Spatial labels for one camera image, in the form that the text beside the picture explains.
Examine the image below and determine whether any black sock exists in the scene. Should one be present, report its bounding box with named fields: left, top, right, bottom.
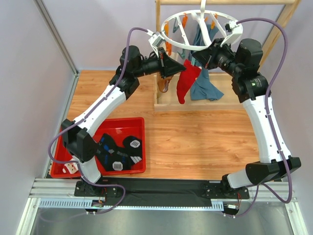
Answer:
left=96, top=133, right=132, bottom=171
left=123, top=136, right=143, bottom=165

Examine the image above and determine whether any black sock lower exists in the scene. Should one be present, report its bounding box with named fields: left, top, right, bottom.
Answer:
left=96, top=133, right=132, bottom=171

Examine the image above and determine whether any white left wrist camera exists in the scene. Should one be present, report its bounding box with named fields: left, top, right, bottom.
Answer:
left=147, top=30, right=164, bottom=54

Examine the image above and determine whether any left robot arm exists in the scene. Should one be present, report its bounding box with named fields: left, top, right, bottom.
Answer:
left=61, top=46, right=186, bottom=196

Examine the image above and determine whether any black base mat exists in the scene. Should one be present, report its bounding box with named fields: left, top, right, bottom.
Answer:
left=74, top=177, right=250, bottom=209

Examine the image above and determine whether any red santa sock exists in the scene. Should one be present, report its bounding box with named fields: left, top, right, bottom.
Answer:
left=177, top=60, right=201, bottom=104
left=62, top=163, right=78, bottom=175

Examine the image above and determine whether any brown cream hanging sock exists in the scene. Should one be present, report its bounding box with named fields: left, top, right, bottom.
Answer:
left=156, top=73, right=174, bottom=93

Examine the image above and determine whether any red plastic bin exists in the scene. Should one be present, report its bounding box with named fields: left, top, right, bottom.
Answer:
left=50, top=117, right=147, bottom=179

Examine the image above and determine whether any aluminium rail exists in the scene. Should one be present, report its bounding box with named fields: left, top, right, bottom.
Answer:
left=29, top=179, right=297, bottom=220

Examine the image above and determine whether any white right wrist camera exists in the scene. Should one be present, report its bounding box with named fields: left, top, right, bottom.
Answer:
left=221, top=20, right=243, bottom=46

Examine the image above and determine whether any wooden rack frame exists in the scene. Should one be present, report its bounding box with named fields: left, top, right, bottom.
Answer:
left=154, top=0, right=301, bottom=111

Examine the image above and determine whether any white round clip hanger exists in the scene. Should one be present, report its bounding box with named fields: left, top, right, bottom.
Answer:
left=160, top=0, right=238, bottom=51

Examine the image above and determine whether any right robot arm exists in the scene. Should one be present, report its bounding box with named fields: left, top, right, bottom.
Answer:
left=192, top=39, right=301, bottom=188

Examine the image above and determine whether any teal blue hanging sock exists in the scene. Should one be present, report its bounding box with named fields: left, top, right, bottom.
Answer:
left=188, top=22, right=224, bottom=101

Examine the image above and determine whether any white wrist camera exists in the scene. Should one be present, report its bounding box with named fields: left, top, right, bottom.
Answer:
left=147, top=30, right=164, bottom=54
left=221, top=20, right=243, bottom=46

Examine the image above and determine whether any orange clip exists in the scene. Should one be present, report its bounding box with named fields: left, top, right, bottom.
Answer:
left=165, top=41, right=172, bottom=56

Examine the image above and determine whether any black sock upper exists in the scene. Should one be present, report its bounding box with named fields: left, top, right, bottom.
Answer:
left=123, top=136, right=143, bottom=165

